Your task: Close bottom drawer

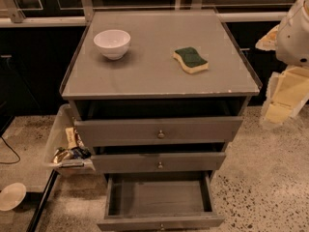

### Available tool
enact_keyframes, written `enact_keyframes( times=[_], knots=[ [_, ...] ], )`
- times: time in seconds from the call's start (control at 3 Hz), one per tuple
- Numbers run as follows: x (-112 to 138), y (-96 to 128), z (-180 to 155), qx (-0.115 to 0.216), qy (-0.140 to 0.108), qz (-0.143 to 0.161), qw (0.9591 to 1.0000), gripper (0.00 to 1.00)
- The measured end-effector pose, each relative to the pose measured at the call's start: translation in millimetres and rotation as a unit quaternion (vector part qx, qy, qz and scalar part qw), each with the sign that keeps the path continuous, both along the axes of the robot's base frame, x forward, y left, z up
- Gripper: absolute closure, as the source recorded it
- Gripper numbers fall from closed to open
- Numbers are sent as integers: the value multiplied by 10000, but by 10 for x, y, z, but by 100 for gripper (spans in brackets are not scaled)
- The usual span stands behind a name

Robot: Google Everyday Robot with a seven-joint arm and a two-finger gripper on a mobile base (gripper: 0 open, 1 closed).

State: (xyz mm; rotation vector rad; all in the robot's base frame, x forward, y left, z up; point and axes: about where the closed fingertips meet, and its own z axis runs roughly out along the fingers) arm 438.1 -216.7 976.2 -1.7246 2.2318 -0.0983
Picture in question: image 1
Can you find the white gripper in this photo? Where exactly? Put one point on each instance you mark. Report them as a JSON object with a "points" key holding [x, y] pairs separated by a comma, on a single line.
{"points": [[295, 38]]}

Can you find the clear plastic bin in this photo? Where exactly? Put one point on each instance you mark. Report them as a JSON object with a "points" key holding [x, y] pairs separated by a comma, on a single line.
{"points": [[58, 139]]}

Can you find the dark snack packet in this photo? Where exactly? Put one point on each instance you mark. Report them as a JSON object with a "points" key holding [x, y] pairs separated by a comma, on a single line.
{"points": [[80, 153]]}

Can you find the gold foil snack packet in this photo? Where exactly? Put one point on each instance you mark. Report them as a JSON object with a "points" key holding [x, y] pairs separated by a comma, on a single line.
{"points": [[62, 154]]}

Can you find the grey top drawer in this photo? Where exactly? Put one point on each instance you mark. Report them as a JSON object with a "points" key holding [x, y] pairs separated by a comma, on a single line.
{"points": [[119, 132]]}

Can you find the black floor bar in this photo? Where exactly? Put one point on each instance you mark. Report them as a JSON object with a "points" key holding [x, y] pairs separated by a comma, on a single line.
{"points": [[44, 197]]}

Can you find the grey bottom drawer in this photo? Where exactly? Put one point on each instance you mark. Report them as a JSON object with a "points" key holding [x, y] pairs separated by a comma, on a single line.
{"points": [[159, 201]]}

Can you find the metal railing frame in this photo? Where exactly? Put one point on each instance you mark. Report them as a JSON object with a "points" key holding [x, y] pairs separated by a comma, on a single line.
{"points": [[40, 13]]}

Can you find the yellow green sponge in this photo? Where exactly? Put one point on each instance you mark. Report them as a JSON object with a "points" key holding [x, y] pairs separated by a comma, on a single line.
{"points": [[190, 60]]}

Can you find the grey middle drawer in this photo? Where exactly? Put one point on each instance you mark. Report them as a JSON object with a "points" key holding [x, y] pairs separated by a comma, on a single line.
{"points": [[158, 158]]}

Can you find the tan snack packet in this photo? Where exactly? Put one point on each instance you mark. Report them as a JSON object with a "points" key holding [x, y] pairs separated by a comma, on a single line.
{"points": [[71, 138]]}

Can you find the white ceramic bowl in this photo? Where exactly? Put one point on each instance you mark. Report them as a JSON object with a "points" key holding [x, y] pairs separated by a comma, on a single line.
{"points": [[112, 44]]}

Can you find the grey drawer cabinet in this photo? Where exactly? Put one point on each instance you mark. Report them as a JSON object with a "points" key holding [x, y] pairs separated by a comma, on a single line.
{"points": [[147, 82]]}

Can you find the grey drawer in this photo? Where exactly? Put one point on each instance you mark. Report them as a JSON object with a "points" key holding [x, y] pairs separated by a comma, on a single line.
{"points": [[119, 132], [159, 201], [158, 158]]}

